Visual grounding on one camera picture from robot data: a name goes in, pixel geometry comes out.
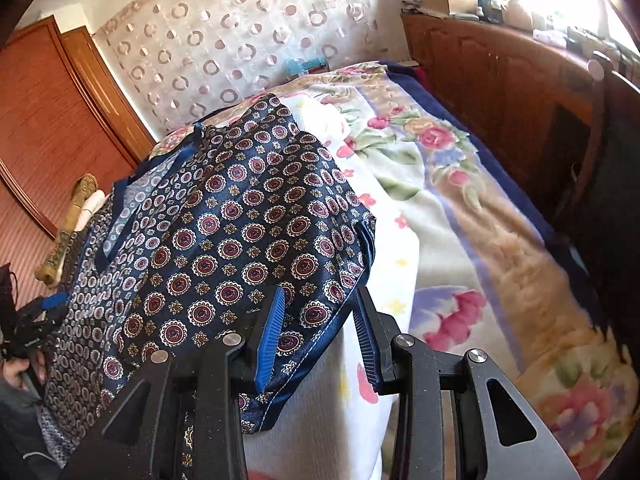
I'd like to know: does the brown wooden cabinet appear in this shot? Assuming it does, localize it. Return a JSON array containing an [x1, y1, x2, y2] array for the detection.
[[400, 10, 640, 242]]

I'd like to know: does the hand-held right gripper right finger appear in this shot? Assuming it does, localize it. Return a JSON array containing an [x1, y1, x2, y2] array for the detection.
[[352, 285, 581, 480]]

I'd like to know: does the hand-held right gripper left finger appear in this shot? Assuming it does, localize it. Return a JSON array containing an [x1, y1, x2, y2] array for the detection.
[[60, 285, 288, 480]]

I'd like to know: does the yellow-green plush toy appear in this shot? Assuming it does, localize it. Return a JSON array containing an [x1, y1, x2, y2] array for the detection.
[[35, 172, 99, 289]]

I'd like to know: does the reddish wooden wardrobe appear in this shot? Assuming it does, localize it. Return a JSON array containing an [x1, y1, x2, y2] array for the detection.
[[0, 5, 157, 302]]

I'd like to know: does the small blue toy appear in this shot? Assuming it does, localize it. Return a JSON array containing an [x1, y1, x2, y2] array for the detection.
[[285, 57, 329, 79]]

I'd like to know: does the sheer curtain with circles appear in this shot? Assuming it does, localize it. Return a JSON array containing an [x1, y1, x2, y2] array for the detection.
[[92, 0, 382, 137]]

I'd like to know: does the navy patterned satin garment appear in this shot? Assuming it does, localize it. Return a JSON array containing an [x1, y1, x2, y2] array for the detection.
[[42, 92, 378, 480]]

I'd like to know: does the person's left hand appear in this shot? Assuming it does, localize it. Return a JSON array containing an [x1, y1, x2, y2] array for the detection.
[[1, 359, 32, 392]]

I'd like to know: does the cardboard box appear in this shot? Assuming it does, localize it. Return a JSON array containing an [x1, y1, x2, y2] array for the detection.
[[422, 0, 481, 17]]

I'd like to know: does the cream floral fleece blanket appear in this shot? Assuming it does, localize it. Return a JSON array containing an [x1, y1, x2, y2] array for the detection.
[[280, 60, 632, 467]]

